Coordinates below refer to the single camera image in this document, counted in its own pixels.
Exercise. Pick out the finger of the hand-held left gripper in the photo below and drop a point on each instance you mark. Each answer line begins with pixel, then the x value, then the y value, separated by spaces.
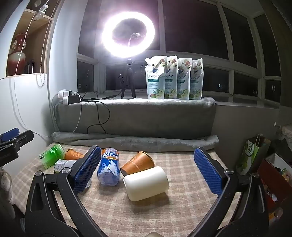
pixel 20 139
pixel 8 134

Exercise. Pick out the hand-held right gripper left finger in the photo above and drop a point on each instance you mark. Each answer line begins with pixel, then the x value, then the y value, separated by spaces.
pixel 87 169

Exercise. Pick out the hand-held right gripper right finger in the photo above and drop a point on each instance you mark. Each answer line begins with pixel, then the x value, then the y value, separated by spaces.
pixel 208 171

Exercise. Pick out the orange paper cup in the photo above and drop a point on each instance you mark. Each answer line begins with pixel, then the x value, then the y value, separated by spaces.
pixel 73 154
pixel 138 163

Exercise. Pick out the white cup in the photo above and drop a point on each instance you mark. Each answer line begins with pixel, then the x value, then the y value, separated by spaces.
pixel 147 184

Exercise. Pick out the blue label plastic bottle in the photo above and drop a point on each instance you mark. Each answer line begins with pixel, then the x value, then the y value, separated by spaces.
pixel 109 167

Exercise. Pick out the clear bottle white label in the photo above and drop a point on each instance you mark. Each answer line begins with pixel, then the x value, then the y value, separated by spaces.
pixel 61 164

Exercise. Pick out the green plastic bottle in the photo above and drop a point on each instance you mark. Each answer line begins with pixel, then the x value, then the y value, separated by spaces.
pixel 51 155

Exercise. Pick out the green paper bag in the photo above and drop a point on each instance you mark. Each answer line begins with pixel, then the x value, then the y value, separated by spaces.
pixel 247 157

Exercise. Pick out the beige checked cloth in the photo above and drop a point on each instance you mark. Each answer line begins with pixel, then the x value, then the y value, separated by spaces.
pixel 109 209

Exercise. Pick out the white power strip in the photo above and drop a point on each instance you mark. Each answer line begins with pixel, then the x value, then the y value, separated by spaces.
pixel 63 100

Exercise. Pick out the red cardboard box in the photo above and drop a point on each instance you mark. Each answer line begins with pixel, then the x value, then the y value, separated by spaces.
pixel 272 180

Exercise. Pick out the black charger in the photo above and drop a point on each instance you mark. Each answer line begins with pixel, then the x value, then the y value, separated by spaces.
pixel 74 99

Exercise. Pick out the dark bottle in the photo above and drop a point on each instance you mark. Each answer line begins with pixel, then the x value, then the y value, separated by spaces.
pixel 29 67

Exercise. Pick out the grey blanket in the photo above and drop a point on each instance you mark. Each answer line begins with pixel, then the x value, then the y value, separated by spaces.
pixel 148 120

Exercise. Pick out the red patterned vase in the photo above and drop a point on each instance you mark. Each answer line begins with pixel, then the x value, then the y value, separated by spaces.
pixel 17 54

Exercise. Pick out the wooden shelf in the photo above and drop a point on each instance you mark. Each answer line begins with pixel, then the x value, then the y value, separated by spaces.
pixel 43 45

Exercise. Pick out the black tripod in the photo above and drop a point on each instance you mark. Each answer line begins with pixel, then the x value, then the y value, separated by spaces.
pixel 128 77

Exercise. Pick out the white refill pouch with spout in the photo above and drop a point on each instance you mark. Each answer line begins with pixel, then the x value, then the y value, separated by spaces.
pixel 156 79

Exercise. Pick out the white clip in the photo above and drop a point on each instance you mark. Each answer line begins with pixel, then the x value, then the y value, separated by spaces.
pixel 41 12

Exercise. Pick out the white window frame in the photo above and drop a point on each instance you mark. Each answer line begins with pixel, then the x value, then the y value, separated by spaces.
pixel 231 61

